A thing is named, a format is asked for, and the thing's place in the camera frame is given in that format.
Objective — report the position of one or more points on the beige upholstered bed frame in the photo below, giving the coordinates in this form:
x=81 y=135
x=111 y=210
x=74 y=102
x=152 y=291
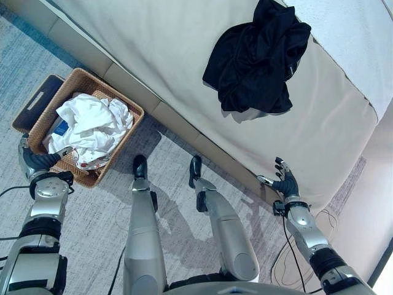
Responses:
x=129 y=81

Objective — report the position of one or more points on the robot right leg silver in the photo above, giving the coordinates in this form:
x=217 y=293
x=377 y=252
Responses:
x=227 y=227

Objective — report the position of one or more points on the robot left leg silver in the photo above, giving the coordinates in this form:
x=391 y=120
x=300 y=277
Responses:
x=144 y=221

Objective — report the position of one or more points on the robot leg silver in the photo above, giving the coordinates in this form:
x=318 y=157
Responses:
x=227 y=227
x=144 y=221

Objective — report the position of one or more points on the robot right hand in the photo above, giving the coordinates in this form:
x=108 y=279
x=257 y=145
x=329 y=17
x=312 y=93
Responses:
x=288 y=184

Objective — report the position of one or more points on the white crumpled garment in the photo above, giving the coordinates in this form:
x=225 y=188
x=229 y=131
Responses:
x=95 y=123

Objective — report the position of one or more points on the white cloth with red print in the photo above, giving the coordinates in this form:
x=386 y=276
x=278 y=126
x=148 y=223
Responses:
x=92 y=163

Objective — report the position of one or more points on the beige bed mattress sheet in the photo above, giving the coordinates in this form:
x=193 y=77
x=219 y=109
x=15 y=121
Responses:
x=172 y=43

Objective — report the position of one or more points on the robot torso grey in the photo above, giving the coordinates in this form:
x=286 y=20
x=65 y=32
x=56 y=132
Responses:
x=233 y=287

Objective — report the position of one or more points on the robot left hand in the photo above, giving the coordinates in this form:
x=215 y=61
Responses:
x=37 y=160

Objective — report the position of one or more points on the robot left arm silver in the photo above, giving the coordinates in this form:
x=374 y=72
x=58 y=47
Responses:
x=46 y=196

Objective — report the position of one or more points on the brown wicker basket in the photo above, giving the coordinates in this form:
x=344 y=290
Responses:
x=92 y=84

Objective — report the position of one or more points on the black crumpled garment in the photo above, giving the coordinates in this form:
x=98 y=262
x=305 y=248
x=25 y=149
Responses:
x=255 y=58

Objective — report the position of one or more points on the grey blue patterned rug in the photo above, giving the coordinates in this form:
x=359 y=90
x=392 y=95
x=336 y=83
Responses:
x=92 y=221

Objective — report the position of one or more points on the white duvet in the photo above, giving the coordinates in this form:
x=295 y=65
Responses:
x=353 y=40

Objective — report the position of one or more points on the robot right arm silver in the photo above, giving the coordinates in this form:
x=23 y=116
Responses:
x=307 y=227

